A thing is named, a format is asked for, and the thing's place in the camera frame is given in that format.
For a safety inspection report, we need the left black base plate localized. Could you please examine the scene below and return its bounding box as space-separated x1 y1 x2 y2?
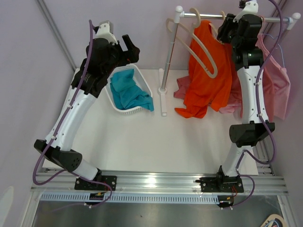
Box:
74 175 117 191

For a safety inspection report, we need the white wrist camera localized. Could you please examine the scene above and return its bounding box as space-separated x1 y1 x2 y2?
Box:
94 20 118 45
233 0 258 23

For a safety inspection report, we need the light pink t shirt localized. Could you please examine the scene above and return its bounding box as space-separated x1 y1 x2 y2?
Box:
219 33 291 122

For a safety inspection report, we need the white plastic basket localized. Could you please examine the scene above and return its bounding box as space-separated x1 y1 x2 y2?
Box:
105 64 154 115

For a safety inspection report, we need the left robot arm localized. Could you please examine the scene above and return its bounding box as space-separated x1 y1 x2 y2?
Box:
34 35 140 190

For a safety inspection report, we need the orange t shirt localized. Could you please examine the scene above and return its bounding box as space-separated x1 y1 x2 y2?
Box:
175 20 236 118

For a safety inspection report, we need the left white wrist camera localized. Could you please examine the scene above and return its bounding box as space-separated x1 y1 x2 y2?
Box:
94 20 118 45

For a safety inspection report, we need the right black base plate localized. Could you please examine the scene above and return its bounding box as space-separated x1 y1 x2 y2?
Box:
195 176 244 193

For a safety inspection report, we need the beige wooden hanger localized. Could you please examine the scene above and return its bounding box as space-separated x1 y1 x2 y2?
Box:
165 8 218 79
209 10 226 45

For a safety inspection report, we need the dusty red t shirt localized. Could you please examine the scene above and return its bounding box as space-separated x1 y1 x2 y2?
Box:
173 76 241 100

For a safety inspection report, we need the white slotted cable duct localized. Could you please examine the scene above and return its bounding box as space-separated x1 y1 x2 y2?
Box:
40 192 219 204

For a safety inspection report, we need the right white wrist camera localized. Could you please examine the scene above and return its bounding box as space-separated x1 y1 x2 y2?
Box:
233 0 258 23

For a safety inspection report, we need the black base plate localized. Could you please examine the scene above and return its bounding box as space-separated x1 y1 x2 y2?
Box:
74 175 117 191
195 176 244 193

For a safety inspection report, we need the white metal clothes rack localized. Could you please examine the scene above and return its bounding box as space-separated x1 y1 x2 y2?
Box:
158 6 301 117

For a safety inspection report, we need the aluminium mounting rail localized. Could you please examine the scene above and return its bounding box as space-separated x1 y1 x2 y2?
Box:
31 171 288 195

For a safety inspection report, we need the teal t shirt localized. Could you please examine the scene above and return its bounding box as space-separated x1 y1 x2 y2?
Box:
110 69 154 112

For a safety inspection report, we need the round wooden object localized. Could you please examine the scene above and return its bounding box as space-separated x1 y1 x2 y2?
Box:
261 214 288 227

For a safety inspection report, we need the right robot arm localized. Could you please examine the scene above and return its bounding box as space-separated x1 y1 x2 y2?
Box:
212 14 275 192

